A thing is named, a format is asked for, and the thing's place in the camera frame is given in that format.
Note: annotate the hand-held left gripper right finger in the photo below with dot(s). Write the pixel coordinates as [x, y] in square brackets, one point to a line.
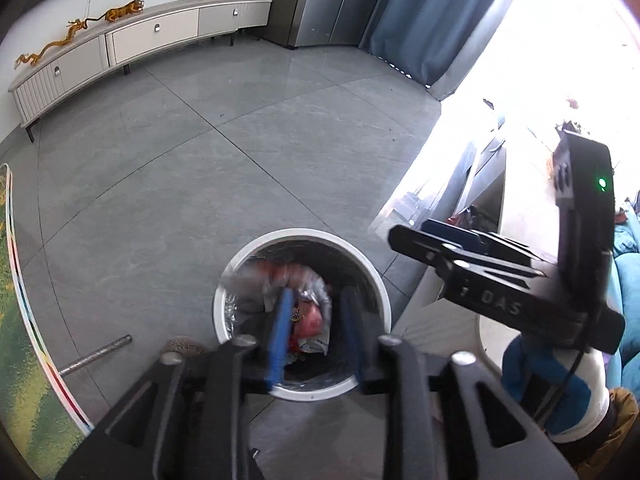
[351, 330]

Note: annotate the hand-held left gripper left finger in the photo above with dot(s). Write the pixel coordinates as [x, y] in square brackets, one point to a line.
[277, 340]

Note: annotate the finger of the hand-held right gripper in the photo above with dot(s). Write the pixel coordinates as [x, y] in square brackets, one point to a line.
[460, 232]
[425, 247]

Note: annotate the red snack packet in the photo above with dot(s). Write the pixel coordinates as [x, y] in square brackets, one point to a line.
[306, 322]

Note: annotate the snack wrappers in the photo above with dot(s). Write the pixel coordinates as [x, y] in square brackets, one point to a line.
[310, 282]

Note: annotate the white round trash bin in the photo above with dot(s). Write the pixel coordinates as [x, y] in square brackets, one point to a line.
[225, 305]

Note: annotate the person's right forearm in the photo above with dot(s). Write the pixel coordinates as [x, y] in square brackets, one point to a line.
[617, 440]

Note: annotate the person's right hand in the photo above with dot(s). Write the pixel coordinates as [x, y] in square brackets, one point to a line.
[535, 380]

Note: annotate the teal sofa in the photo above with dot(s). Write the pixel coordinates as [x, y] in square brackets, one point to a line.
[629, 280]

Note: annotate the white low table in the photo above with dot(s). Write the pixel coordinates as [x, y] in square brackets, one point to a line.
[525, 210]

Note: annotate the metal table leg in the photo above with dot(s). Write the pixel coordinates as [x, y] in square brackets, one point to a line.
[95, 355]

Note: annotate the blue curtain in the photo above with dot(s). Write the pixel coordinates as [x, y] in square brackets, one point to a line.
[435, 20]

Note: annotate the table with printed landscape top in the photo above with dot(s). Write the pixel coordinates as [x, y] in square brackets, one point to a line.
[30, 385]

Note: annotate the grey refrigerator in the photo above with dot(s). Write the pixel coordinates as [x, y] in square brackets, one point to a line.
[320, 0]

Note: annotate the white television cabinet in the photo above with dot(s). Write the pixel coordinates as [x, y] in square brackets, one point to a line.
[135, 45]

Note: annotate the orange tiger figurine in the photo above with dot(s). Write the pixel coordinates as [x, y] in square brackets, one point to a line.
[124, 10]

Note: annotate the orange dragon figurine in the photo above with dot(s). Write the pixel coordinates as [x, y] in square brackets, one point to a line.
[82, 25]
[37, 55]

